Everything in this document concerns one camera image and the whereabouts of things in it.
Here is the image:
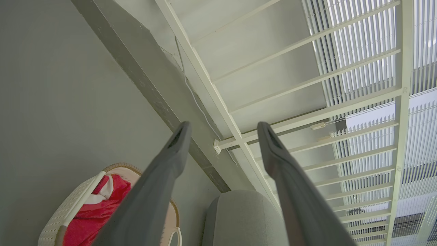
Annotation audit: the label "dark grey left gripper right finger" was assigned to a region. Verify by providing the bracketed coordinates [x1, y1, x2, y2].
[257, 122, 356, 246]

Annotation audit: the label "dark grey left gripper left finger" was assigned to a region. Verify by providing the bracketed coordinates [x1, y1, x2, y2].
[92, 121, 192, 246]

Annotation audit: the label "white plastic laundry basket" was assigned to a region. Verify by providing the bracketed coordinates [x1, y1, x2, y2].
[38, 163, 182, 246]

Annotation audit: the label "red and white garment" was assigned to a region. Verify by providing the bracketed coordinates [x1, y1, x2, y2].
[63, 174, 132, 246]

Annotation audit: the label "grey fabric sofa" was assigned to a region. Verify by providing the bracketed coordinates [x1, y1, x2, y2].
[201, 190, 290, 246]

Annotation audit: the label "grey concrete step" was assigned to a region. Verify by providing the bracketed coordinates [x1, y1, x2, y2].
[70, 0, 231, 193]

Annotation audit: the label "white wooden railing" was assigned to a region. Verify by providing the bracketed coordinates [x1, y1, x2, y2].
[155, 0, 415, 246]

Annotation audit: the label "white window blinds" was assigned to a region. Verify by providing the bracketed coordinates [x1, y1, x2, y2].
[302, 0, 437, 246]

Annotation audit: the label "thin white cable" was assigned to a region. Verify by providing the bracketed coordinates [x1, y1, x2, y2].
[175, 35, 238, 167]

